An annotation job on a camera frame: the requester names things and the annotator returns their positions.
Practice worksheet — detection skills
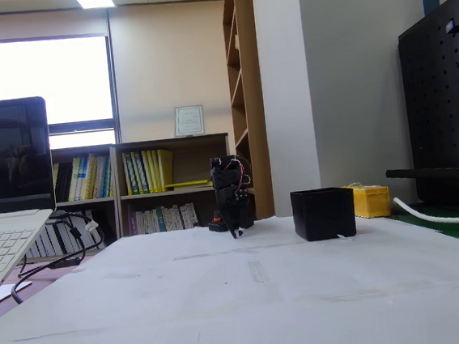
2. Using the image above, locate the tall wooden bookshelf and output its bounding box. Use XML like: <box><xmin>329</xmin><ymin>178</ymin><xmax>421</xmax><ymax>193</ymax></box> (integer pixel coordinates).
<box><xmin>219</xmin><ymin>0</ymin><xmax>276</xmax><ymax>223</ymax></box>

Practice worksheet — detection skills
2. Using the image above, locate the framed certificate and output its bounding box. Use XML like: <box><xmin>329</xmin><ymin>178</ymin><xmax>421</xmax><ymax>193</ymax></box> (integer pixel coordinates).
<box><xmin>173</xmin><ymin>104</ymin><xmax>206</xmax><ymax>139</ymax></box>

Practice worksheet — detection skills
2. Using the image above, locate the thick yellow book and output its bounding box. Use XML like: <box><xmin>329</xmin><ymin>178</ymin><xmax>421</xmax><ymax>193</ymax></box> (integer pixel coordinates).
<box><xmin>155</xmin><ymin>147</ymin><xmax>177</xmax><ymax>193</ymax></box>

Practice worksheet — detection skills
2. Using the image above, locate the black USB cable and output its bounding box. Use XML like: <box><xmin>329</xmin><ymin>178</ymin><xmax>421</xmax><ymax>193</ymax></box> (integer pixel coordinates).
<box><xmin>4</xmin><ymin>210</ymin><xmax>113</xmax><ymax>307</ymax></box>
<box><xmin>12</xmin><ymin>209</ymin><xmax>90</xmax><ymax>281</ymax></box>

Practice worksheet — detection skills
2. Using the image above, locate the white laptop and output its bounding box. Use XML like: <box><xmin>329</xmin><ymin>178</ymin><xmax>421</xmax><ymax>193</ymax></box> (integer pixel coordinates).
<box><xmin>0</xmin><ymin>96</ymin><xmax>66</xmax><ymax>308</ymax></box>

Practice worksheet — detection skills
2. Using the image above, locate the wide low dark bookshelf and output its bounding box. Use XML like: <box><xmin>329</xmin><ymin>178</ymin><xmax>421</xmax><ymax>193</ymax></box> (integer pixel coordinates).
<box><xmin>111</xmin><ymin>132</ymin><xmax>238</xmax><ymax>239</ymax></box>

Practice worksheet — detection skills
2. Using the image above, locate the flat-lying yellow book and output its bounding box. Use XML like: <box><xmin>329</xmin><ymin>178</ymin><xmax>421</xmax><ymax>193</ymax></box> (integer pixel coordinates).
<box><xmin>164</xmin><ymin>177</ymin><xmax>215</xmax><ymax>192</ymax></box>

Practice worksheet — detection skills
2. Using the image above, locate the narrow low dark bookshelf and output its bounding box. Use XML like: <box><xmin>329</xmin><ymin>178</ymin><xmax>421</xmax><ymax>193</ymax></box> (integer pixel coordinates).
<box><xmin>50</xmin><ymin>144</ymin><xmax>124</xmax><ymax>257</ymax></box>

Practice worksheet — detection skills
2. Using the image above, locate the window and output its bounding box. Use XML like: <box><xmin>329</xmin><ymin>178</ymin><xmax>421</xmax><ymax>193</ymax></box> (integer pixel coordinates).
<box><xmin>0</xmin><ymin>28</ymin><xmax>121</xmax><ymax>157</ymax></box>

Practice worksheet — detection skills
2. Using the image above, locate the white paper table cover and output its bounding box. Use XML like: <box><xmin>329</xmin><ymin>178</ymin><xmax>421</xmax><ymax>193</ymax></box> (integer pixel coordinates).
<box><xmin>0</xmin><ymin>197</ymin><xmax>459</xmax><ymax>344</ymax></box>

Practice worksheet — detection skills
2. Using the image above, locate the black square container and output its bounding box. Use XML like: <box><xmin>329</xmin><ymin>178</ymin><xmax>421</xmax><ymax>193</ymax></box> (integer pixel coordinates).
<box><xmin>289</xmin><ymin>185</ymin><xmax>359</xmax><ymax>244</ymax></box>

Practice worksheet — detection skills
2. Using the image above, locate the black orange table clamp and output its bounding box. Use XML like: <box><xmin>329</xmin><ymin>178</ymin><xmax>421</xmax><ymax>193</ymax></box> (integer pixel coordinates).
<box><xmin>206</xmin><ymin>208</ymin><xmax>228</xmax><ymax>235</ymax></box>

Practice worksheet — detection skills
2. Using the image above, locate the white paper card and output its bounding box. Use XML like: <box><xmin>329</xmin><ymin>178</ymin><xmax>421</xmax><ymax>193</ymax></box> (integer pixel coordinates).
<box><xmin>0</xmin><ymin>280</ymin><xmax>36</xmax><ymax>305</ymax></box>

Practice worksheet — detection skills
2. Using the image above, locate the red servo wire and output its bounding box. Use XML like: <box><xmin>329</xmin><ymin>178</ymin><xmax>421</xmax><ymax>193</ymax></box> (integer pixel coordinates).
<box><xmin>230</xmin><ymin>159</ymin><xmax>253</xmax><ymax>193</ymax></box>

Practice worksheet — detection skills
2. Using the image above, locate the black pegboard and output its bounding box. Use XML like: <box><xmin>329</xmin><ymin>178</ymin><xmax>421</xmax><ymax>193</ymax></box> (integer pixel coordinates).
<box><xmin>393</xmin><ymin>0</ymin><xmax>459</xmax><ymax>214</ymax></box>

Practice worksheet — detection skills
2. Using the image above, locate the yellow cardboard box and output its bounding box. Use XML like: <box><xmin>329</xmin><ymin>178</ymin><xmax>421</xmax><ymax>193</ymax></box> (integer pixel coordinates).
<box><xmin>342</xmin><ymin>180</ymin><xmax>393</xmax><ymax>222</ymax></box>

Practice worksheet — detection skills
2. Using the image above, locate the white power cable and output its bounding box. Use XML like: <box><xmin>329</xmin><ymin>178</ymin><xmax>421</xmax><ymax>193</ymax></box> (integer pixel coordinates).
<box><xmin>392</xmin><ymin>190</ymin><xmax>459</xmax><ymax>235</ymax></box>

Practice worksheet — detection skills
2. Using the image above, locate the green desk mat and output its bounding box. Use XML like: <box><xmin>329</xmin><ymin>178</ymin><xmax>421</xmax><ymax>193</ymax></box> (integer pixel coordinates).
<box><xmin>385</xmin><ymin>198</ymin><xmax>459</xmax><ymax>260</ymax></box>

